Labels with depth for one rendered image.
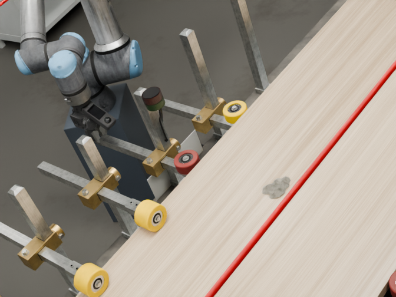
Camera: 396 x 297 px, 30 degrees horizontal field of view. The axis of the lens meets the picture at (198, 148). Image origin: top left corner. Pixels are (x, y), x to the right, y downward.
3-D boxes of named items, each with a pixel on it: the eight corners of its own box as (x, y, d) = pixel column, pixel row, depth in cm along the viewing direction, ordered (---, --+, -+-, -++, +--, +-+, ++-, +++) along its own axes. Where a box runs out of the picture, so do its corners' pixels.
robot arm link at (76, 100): (92, 82, 244) (72, 100, 239) (97, 93, 247) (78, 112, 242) (75, 76, 249) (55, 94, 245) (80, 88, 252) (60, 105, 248)
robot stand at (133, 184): (113, 222, 350) (63, 129, 312) (120, 185, 368) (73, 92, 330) (163, 214, 344) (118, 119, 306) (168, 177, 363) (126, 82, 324)
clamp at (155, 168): (146, 173, 241) (141, 162, 238) (172, 147, 248) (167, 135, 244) (158, 178, 238) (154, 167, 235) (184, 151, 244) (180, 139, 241)
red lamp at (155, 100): (139, 102, 224) (137, 96, 223) (152, 90, 227) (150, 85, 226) (154, 106, 221) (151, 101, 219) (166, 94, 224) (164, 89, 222)
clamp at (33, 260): (23, 264, 212) (15, 253, 209) (55, 231, 218) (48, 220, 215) (36, 271, 208) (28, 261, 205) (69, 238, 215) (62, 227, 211)
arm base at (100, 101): (71, 124, 313) (61, 106, 307) (78, 95, 327) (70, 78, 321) (112, 115, 309) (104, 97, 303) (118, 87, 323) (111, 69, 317)
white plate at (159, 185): (155, 200, 249) (146, 179, 242) (202, 149, 261) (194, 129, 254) (157, 200, 248) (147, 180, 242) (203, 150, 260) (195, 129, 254)
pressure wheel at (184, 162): (178, 187, 236) (167, 162, 228) (194, 171, 239) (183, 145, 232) (197, 194, 231) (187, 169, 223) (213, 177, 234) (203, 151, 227)
